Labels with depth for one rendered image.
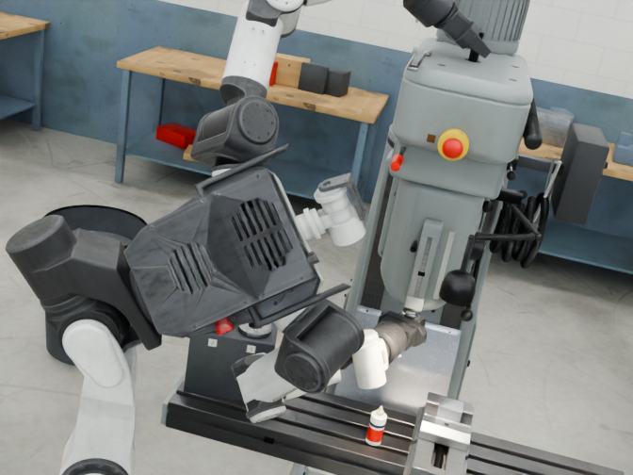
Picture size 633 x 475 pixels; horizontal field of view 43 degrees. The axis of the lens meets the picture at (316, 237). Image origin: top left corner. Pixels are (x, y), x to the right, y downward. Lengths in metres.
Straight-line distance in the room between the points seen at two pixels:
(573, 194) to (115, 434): 1.21
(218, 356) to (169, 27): 4.60
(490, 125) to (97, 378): 0.88
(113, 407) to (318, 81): 4.30
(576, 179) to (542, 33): 4.00
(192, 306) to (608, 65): 5.02
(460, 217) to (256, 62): 0.58
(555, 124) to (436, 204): 3.84
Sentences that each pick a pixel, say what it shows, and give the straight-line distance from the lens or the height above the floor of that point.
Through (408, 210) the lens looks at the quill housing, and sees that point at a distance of 1.82.
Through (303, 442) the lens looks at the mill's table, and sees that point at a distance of 2.12.
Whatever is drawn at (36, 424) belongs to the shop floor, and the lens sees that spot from 3.58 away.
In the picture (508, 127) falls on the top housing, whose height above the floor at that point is 1.81.
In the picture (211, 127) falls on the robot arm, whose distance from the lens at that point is 1.53.
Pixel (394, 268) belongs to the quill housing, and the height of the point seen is 1.41.
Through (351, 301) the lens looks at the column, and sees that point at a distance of 2.47.
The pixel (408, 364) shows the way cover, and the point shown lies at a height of 0.95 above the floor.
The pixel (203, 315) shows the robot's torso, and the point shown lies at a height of 1.49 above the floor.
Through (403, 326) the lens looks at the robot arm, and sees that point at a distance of 1.95.
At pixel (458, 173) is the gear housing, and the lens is 1.75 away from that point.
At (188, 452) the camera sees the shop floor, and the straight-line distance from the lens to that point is 3.46.
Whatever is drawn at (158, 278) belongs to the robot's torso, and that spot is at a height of 1.53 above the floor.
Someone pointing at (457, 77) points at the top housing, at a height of 1.88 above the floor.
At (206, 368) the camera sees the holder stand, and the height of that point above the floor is 0.99.
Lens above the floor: 2.17
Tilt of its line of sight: 23 degrees down
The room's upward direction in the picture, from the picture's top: 10 degrees clockwise
